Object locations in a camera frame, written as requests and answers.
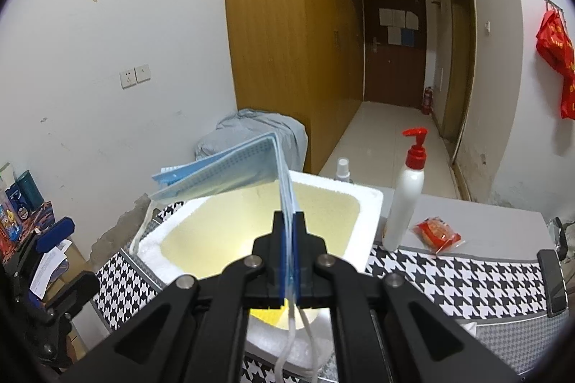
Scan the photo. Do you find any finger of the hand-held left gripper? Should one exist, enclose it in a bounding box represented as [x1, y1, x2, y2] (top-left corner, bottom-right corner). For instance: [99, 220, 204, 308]
[42, 271, 100, 321]
[6, 218, 75, 276]

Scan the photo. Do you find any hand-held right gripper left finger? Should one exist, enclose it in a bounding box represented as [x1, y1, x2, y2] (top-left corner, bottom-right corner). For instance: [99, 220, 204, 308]
[56, 210, 288, 383]

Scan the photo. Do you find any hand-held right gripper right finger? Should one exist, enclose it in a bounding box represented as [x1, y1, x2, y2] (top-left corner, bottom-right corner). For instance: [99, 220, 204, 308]
[294, 210, 522, 383]

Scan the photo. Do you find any white foam box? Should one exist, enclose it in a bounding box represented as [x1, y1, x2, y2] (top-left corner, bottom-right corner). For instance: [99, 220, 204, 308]
[135, 170, 385, 379]

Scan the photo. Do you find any blue face mask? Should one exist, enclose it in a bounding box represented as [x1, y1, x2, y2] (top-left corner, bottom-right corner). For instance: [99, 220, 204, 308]
[129, 131, 324, 383]

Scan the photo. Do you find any white paper sheet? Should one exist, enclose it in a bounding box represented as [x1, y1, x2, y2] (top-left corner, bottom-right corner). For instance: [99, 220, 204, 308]
[29, 240, 73, 300]

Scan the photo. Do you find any colourful printed box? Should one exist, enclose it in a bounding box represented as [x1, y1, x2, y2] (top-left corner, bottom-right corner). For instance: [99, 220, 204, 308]
[0, 203, 59, 259]

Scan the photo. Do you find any small clear spray bottle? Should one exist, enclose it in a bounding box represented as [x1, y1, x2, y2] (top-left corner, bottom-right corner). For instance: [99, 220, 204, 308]
[333, 157, 355, 184]

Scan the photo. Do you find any white pump bottle red top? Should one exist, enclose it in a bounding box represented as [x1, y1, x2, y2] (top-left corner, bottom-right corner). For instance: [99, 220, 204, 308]
[383, 128, 429, 251]

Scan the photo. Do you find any grey bedding bundle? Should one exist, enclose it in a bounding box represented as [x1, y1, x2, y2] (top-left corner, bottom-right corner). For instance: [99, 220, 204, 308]
[194, 109, 308, 172]

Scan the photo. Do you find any red snack packet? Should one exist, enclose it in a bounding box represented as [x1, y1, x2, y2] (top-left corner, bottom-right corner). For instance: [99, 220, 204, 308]
[412, 217, 463, 254]

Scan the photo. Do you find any houndstooth tablecloth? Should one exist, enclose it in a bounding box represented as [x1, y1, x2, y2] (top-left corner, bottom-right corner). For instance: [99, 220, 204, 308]
[92, 194, 571, 383]

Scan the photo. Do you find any dark brown door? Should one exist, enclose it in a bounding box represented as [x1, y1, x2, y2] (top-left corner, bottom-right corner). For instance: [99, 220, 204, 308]
[362, 0, 427, 109]

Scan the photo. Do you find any wooden wardrobe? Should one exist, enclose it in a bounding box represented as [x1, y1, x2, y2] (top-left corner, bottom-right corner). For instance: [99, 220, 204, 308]
[221, 0, 364, 175]

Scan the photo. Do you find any light wooden side door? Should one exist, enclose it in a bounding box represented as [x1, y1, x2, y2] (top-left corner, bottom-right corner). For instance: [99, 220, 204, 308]
[442, 0, 478, 146]

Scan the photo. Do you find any large white paper notice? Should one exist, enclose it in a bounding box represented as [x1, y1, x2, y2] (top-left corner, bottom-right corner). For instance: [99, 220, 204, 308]
[378, 8, 407, 27]

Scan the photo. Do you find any black smartphone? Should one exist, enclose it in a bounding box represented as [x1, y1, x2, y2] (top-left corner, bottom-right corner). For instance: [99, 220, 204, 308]
[538, 249, 569, 318]

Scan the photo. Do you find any black and clear object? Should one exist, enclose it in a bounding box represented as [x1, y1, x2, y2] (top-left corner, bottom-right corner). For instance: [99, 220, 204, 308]
[546, 217, 575, 262]

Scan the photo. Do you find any red plastic bag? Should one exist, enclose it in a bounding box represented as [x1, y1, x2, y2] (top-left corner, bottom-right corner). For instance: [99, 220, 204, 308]
[535, 10, 575, 120]

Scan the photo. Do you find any wall hook rack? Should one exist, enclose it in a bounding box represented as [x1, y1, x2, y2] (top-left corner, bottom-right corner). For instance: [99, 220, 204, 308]
[543, 0, 566, 24]

